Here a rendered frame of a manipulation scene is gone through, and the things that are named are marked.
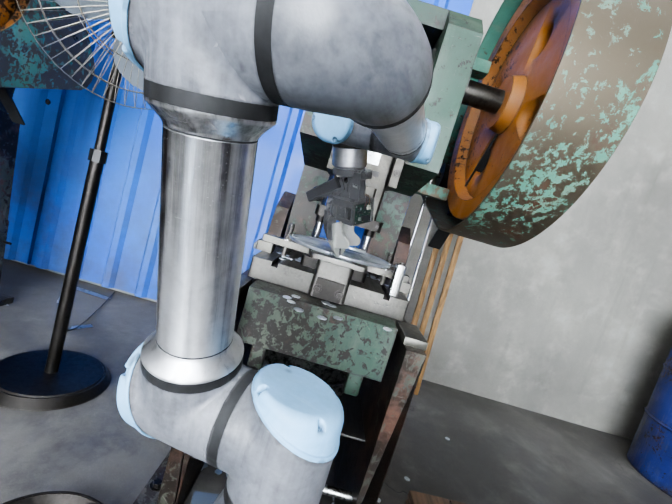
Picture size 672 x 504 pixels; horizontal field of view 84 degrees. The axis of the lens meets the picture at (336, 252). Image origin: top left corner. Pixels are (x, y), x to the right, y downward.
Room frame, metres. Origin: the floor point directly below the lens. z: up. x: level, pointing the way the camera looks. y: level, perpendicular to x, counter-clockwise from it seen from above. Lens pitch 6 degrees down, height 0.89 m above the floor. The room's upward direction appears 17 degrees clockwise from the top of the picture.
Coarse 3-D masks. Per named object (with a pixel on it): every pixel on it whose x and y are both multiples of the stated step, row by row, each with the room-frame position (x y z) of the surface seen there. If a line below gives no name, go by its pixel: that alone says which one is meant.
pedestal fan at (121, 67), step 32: (64, 0) 1.06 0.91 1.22; (96, 0) 1.07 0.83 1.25; (32, 32) 1.06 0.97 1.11; (128, 64) 1.23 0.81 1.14; (96, 160) 1.25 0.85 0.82; (96, 192) 1.27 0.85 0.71; (64, 288) 1.25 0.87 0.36; (64, 320) 1.26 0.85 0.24; (32, 352) 1.34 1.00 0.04; (64, 352) 1.40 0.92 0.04; (0, 384) 1.13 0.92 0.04; (32, 384) 1.17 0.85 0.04; (64, 384) 1.22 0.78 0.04; (96, 384) 1.28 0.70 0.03
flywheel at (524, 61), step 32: (544, 0) 1.14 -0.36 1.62; (576, 0) 0.88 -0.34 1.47; (512, 32) 1.30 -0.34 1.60; (544, 32) 1.12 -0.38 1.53; (512, 64) 1.27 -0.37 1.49; (544, 64) 1.02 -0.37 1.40; (512, 96) 1.09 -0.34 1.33; (544, 96) 0.87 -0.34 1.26; (480, 128) 1.38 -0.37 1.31; (512, 128) 1.09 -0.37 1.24; (480, 192) 1.17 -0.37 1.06
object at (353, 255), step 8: (296, 240) 0.94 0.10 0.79; (304, 240) 1.03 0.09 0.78; (312, 240) 1.10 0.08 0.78; (320, 240) 1.16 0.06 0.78; (312, 248) 0.90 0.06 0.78; (320, 248) 0.96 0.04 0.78; (328, 248) 0.98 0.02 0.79; (352, 248) 1.17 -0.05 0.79; (344, 256) 0.94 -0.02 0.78; (352, 256) 0.98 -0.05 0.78; (360, 256) 1.01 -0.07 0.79; (368, 256) 1.12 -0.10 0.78; (368, 264) 0.91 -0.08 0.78; (376, 264) 0.93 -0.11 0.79; (384, 264) 1.03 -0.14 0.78
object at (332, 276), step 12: (312, 252) 0.86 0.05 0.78; (324, 264) 0.98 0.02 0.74; (336, 264) 0.86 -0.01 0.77; (348, 264) 0.86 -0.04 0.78; (360, 264) 0.90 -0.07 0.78; (324, 276) 0.98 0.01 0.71; (336, 276) 0.98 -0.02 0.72; (348, 276) 0.98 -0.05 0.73; (312, 288) 0.98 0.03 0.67; (324, 288) 0.98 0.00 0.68; (336, 288) 0.98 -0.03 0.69; (336, 300) 0.98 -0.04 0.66
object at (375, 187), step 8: (368, 152) 1.07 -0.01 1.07; (368, 160) 1.07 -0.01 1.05; (376, 160) 1.07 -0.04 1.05; (384, 160) 1.08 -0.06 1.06; (392, 160) 1.08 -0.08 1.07; (368, 168) 1.07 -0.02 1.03; (376, 168) 1.08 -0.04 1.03; (384, 168) 1.08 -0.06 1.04; (336, 176) 1.07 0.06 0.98; (376, 176) 1.08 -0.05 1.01; (384, 176) 1.08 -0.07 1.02; (368, 184) 1.08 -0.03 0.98; (376, 184) 1.08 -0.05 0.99; (384, 184) 1.08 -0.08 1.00; (368, 192) 1.05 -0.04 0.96; (376, 192) 1.08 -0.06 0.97; (376, 200) 1.08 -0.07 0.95; (376, 208) 1.08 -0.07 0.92; (376, 216) 1.08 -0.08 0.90
